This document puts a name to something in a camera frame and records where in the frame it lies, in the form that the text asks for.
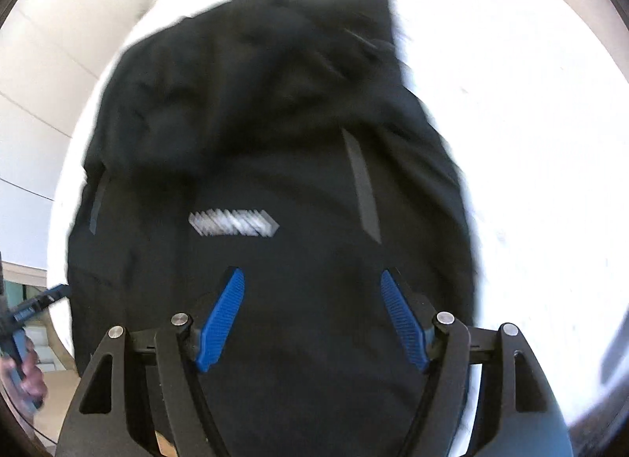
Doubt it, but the white wardrobe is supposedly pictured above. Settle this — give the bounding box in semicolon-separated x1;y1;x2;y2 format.
0;0;170;266

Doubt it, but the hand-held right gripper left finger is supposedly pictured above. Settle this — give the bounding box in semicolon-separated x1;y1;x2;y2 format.
56;266;245;457

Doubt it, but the bed with dotted sheet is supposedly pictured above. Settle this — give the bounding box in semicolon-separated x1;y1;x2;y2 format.
46;0;629;431

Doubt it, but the black hooded jacket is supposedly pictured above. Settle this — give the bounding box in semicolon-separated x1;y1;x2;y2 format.
66;0;477;457

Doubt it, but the person's left hand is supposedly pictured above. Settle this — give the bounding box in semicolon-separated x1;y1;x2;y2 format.
0;339;48;403

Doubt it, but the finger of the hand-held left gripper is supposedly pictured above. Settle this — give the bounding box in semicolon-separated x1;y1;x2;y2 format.
24;283;70;316

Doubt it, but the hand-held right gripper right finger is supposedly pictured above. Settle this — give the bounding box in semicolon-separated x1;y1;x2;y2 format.
381;268;573;457

